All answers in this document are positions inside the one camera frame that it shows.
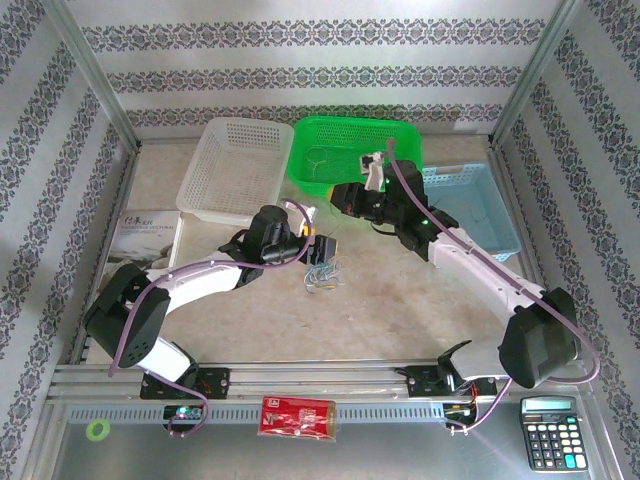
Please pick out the light blue plastic basket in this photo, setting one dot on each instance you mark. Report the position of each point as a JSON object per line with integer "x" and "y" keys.
{"x": 492, "y": 235}

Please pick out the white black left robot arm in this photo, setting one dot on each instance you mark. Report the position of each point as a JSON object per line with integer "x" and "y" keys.
{"x": 200, "y": 280}

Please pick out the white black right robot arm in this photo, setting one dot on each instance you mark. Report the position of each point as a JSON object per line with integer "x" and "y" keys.
{"x": 480, "y": 270}

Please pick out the green perforated plastic basket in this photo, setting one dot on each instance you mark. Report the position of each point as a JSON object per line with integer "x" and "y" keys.
{"x": 345, "y": 135}

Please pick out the white perforated plastic basket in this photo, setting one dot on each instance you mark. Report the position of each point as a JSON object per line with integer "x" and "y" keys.
{"x": 235, "y": 170}

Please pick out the grey printed book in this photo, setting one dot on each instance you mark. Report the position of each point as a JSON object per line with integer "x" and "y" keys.
{"x": 140, "y": 240}

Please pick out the red foil packet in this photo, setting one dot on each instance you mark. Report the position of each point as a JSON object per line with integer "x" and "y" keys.
{"x": 297, "y": 417}

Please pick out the green tape roll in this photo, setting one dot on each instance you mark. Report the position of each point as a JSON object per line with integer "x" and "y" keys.
{"x": 90, "y": 430}

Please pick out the black desk calculator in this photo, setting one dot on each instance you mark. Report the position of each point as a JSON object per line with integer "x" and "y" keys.
{"x": 554, "y": 440}

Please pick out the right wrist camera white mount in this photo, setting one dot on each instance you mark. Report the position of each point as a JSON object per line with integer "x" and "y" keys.
{"x": 372, "y": 175}

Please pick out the aluminium side rail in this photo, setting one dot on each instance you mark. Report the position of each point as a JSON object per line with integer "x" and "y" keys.
{"x": 512, "y": 200}
{"x": 121, "y": 200}

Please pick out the aluminium mounting rail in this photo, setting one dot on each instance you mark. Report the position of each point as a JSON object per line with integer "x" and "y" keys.
{"x": 320, "y": 375}

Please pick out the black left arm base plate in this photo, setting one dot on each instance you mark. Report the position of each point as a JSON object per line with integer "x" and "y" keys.
{"x": 217, "y": 382}

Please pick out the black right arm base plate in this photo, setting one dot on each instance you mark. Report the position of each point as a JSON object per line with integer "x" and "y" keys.
{"x": 422, "y": 382}

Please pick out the aluminium frame post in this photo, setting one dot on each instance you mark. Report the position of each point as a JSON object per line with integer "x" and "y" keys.
{"x": 537, "y": 70}
{"x": 90, "y": 70}

